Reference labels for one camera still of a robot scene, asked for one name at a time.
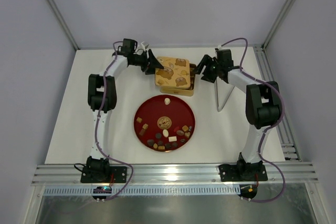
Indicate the dark grey egg chocolate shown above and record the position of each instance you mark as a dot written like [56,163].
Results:
[150,142]

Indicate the dark square chocolate bottom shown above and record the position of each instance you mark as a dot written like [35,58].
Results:
[168,145]

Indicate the right aluminium frame post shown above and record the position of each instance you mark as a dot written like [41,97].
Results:
[284,11]

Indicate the round red tray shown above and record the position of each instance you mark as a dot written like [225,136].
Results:
[159,116]

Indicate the dark flat round chocolate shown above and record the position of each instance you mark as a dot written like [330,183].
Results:
[158,136]

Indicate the white rectangular chocolate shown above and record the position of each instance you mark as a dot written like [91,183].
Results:
[172,139]

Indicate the left aluminium frame post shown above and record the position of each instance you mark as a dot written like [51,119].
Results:
[62,23]

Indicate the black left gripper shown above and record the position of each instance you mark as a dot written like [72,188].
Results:
[148,61]

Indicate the aluminium frame post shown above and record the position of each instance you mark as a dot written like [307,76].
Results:
[62,23]
[284,11]

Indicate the caramel barrel chocolate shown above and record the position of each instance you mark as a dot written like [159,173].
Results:
[161,148]

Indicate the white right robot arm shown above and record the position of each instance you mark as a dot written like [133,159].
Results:
[263,109]

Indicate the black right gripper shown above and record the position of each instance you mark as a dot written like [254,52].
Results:
[210,67]

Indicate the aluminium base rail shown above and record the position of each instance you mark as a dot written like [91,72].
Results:
[168,179]

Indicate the brown oval chocolate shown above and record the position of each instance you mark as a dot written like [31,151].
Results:
[180,132]

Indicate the white cone chocolate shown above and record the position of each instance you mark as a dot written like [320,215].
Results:
[166,101]

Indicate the right side aluminium rail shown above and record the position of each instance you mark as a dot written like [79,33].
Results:
[279,131]

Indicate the gold chocolate tin box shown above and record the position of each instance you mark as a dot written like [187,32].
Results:
[185,92]

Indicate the white oval chocolate lower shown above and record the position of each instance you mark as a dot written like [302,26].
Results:
[165,133]

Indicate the silver tin lid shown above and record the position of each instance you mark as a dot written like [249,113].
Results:
[175,74]

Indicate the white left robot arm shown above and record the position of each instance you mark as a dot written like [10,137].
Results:
[102,100]

